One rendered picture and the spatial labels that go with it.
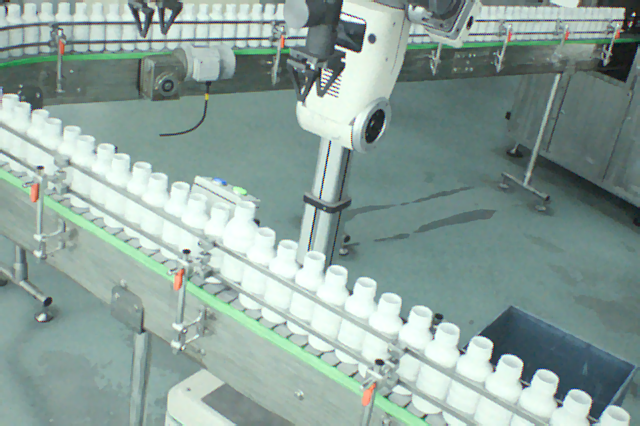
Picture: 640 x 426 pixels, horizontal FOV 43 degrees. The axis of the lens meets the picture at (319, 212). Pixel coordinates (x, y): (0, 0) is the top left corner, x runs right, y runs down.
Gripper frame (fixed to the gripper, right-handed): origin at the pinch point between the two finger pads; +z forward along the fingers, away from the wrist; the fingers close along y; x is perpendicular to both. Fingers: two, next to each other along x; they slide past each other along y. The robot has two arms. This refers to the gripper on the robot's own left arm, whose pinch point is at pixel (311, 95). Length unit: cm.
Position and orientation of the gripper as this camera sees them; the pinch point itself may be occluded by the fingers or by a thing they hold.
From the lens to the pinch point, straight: 161.3
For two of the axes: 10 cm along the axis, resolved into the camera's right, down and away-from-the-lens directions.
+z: -1.8, 8.8, 4.4
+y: 6.0, -2.6, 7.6
